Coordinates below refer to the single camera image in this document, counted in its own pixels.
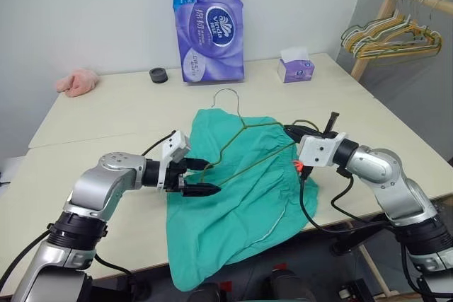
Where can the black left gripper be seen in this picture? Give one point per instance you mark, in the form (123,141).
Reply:
(173,176)

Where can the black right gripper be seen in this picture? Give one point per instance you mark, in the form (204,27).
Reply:
(313,132)

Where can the green cloth shorts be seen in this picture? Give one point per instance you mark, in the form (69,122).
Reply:
(230,217)

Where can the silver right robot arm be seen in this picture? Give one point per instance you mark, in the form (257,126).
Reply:
(375,167)

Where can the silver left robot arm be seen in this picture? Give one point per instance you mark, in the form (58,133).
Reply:
(106,181)

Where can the small orange clip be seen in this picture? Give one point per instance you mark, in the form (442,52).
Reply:
(298,167)

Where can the purple tissue box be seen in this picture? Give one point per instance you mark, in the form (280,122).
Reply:
(297,68)

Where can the wooden clothes rack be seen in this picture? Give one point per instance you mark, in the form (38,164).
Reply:
(371,33)

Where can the bunch of hangers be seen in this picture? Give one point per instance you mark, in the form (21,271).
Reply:
(396,49)

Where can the black metal bar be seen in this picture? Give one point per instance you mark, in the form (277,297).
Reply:
(357,240)

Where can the purple toilet paper pack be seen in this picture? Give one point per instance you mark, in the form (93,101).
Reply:
(209,33)

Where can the dark rounded shape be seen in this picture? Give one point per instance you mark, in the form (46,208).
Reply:
(290,286)

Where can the beige table leg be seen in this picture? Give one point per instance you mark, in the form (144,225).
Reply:
(371,266)

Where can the pink cloth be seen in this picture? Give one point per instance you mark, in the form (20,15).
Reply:
(78,82)

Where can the white caster wheel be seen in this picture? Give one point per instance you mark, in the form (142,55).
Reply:
(346,293)

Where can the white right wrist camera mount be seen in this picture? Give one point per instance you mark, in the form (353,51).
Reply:
(318,150)

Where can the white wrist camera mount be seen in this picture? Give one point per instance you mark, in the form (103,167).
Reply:
(175,148)
(318,150)

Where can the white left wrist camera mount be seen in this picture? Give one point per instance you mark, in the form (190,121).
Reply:
(175,148)

